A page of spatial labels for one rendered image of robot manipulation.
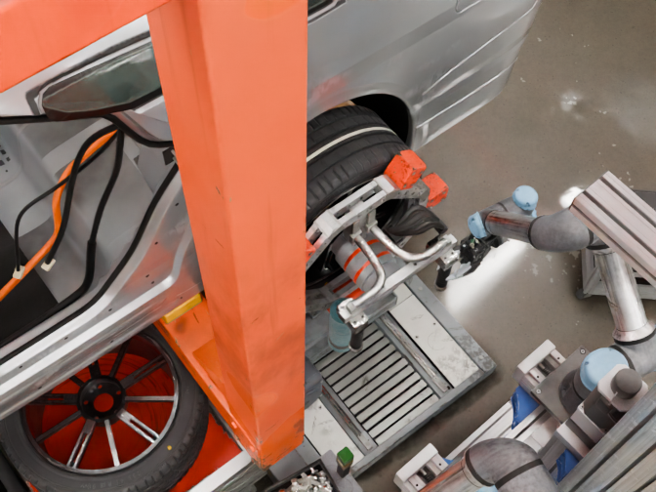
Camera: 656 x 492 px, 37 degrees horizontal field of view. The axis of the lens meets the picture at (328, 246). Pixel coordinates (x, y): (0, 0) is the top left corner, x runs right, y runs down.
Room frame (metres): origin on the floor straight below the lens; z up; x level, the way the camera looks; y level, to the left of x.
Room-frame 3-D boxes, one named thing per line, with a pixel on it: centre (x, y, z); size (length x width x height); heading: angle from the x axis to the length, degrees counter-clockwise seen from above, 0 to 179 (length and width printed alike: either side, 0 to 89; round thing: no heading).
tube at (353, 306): (1.23, -0.08, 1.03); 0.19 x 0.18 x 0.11; 40
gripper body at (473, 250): (1.41, -0.47, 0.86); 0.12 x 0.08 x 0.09; 130
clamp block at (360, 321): (1.12, -0.08, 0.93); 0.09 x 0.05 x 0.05; 40
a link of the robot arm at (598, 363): (0.96, -0.77, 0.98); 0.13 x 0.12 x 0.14; 121
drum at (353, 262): (1.33, -0.12, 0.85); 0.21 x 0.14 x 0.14; 40
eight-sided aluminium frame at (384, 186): (1.38, -0.08, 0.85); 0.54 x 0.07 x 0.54; 130
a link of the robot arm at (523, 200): (1.50, -0.57, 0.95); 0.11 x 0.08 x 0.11; 121
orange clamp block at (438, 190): (1.59, -0.31, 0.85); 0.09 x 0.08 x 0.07; 130
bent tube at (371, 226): (1.35, -0.23, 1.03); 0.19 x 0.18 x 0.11; 40
